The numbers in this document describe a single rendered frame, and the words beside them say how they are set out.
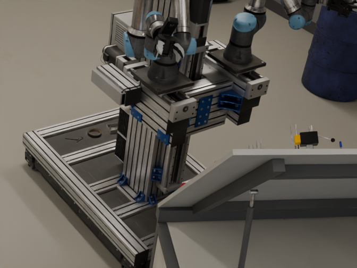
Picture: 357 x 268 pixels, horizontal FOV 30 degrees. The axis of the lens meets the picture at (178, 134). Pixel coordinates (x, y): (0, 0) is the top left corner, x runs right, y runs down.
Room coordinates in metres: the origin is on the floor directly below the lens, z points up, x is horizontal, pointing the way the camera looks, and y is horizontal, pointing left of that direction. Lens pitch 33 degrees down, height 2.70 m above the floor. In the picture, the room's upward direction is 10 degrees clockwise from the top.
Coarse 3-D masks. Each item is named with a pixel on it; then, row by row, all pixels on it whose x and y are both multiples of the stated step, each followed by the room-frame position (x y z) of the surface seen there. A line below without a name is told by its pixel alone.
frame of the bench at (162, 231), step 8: (160, 224) 2.19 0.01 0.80; (160, 232) 2.14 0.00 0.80; (168, 232) 2.14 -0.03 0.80; (160, 240) 2.11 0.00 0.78; (168, 240) 2.09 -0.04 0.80; (152, 248) 2.20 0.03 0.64; (168, 248) 2.05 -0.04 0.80; (152, 256) 2.18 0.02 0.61; (168, 256) 2.00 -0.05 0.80; (152, 264) 2.17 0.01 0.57; (168, 264) 1.96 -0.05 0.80; (176, 264) 1.96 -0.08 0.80
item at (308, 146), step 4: (300, 132) 1.84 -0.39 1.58; (304, 132) 1.84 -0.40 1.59; (308, 132) 1.84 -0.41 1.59; (312, 132) 1.84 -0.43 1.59; (316, 132) 1.84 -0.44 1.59; (300, 136) 1.83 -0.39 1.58; (304, 136) 1.83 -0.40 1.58; (308, 136) 1.83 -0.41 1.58; (312, 136) 1.83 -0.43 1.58; (316, 136) 1.83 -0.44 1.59; (320, 136) 1.85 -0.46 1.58; (304, 140) 1.82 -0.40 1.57; (308, 140) 1.82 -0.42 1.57; (312, 140) 1.82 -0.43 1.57; (316, 140) 1.82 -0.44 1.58; (332, 140) 1.84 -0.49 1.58; (300, 144) 1.83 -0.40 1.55; (304, 144) 1.82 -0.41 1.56; (308, 144) 1.82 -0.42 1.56; (312, 144) 1.82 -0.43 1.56; (316, 144) 1.83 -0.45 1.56; (308, 148) 1.81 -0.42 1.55; (312, 148) 1.81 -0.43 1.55
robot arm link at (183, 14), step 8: (176, 0) 2.68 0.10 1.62; (184, 0) 2.68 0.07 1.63; (176, 8) 2.66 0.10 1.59; (184, 8) 2.66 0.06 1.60; (176, 16) 2.63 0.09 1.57; (184, 16) 2.63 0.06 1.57; (184, 24) 2.61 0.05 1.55; (176, 32) 2.59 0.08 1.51; (184, 32) 2.59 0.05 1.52; (184, 40) 2.57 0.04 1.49; (192, 40) 2.58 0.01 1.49; (184, 48) 2.55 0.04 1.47; (192, 48) 2.56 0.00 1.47
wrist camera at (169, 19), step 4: (168, 16) 2.38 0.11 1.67; (168, 20) 2.37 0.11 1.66; (172, 20) 2.37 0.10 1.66; (176, 20) 2.38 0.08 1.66; (164, 24) 2.39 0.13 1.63; (168, 24) 2.37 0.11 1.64; (172, 24) 2.37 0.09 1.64; (176, 24) 2.38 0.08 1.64; (164, 28) 2.38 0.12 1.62; (168, 28) 2.39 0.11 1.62; (172, 28) 2.39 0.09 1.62; (160, 32) 2.40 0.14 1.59; (164, 32) 2.40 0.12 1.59; (168, 32) 2.40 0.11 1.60; (172, 32) 2.40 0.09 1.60
